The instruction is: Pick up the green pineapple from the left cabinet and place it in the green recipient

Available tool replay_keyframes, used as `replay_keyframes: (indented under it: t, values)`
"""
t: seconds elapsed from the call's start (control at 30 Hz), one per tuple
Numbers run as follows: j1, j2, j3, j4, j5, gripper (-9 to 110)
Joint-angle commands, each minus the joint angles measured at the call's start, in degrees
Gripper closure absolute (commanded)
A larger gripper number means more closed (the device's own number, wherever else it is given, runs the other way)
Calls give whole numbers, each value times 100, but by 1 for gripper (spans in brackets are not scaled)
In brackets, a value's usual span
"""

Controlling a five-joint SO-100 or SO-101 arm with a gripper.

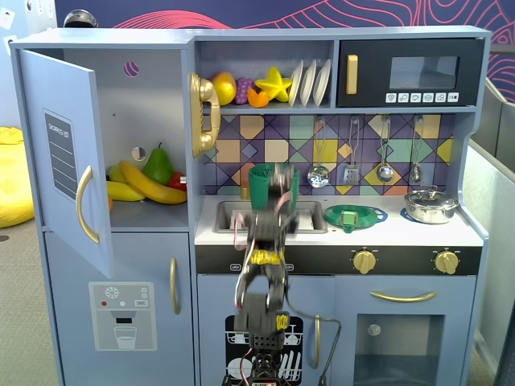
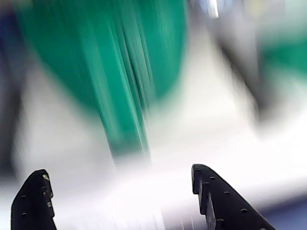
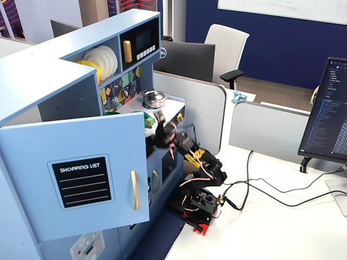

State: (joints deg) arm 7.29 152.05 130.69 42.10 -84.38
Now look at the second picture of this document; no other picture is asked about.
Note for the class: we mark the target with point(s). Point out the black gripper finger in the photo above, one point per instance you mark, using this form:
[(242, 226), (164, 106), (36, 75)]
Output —
[(227, 206), (31, 203)]

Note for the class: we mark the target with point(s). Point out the green ribbed cup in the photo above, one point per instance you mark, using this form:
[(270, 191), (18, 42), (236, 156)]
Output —
[(96, 60)]

